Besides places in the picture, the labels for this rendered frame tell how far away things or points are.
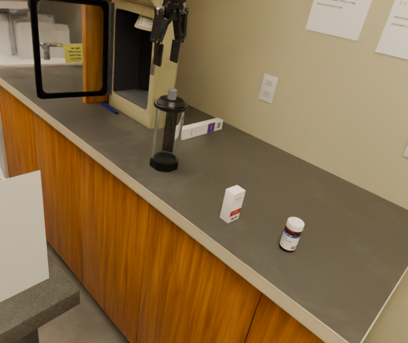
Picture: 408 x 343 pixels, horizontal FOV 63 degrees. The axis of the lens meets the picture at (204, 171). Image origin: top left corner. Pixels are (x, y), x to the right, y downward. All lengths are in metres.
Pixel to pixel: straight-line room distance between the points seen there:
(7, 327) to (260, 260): 0.54
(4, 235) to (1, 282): 0.10
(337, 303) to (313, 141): 0.79
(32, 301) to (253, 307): 0.52
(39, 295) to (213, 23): 1.39
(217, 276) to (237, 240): 0.14
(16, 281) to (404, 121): 1.22
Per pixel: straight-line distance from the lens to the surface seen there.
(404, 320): 1.64
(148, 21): 1.46
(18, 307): 0.74
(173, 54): 1.20
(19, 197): 0.63
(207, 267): 1.00
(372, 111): 1.37
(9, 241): 0.68
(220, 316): 1.06
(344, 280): 0.92
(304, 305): 0.81
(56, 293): 0.75
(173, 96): 1.07
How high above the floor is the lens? 1.50
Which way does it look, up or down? 28 degrees down
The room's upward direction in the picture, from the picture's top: 10 degrees clockwise
